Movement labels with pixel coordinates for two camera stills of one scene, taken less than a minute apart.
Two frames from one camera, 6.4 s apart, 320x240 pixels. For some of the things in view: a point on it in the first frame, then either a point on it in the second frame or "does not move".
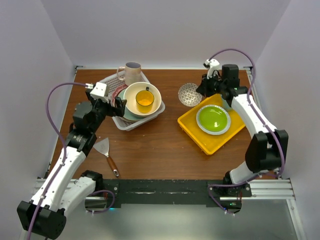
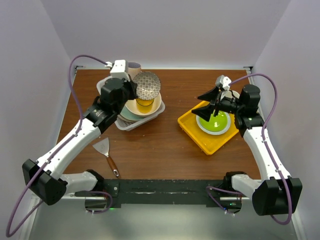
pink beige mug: [132, 73] does not move
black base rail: [159, 191] does not move
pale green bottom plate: [128, 116] does not move
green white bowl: [213, 120] does not move
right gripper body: [212, 86] -> [229, 104]
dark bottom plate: [130, 121] does not move
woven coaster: [188, 95] -> [148, 85]
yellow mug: [145, 100] does not move
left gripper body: [102, 109] -> [129, 91]
